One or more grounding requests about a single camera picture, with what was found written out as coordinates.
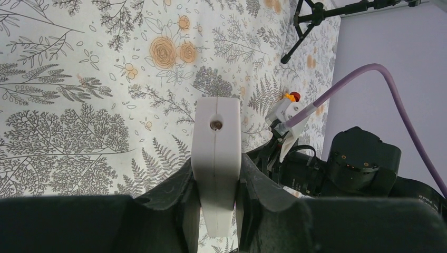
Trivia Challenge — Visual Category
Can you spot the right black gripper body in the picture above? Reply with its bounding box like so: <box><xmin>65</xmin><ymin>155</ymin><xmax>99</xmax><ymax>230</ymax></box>
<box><xmin>247</xmin><ymin>138</ymin><xmax>328</xmax><ymax>198</ymax></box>

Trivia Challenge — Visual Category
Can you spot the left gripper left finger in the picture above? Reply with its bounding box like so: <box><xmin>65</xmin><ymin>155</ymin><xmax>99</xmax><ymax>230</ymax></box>
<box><xmin>1</xmin><ymin>162</ymin><xmax>194</xmax><ymax>252</ymax></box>

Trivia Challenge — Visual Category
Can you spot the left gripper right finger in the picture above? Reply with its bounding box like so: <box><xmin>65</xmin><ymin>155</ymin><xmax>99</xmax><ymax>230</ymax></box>
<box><xmin>237</xmin><ymin>154</ymin><xmax>446</xmax><ymax>252</ymax></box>

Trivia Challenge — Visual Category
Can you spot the orange toy car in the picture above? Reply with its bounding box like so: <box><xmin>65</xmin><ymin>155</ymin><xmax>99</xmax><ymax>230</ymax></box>
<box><xmin>284</xmin><ymin>92</ymin><xmax>301</xmax><ymax>102</ymax></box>

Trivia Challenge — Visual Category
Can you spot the floral table mat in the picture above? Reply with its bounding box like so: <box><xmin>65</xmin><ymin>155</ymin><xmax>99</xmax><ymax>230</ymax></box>
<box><xmin>1</xmin><ymin>1</ymin><xmax>341</xmax><ymax>201</ymax></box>

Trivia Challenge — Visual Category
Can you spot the black tripod mic stand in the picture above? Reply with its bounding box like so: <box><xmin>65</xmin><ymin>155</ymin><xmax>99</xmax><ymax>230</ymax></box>
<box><xmin>280</xmin><ymin>0</ymin><xmax>401</xmax><ymax>64</ymax></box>

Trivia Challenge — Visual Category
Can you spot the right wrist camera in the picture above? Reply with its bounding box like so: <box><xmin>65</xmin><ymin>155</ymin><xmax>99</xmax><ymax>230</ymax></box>
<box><xmin>265</xmin><ymin>98</ymin><xmax>309</xmax><ymax>163</ymax></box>

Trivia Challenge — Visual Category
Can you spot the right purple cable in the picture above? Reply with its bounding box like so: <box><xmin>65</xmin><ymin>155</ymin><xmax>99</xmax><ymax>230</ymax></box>
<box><xmin>284</xmin><ymin>63</ymin><xmax>447</xmax><ymax>198</ymax></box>

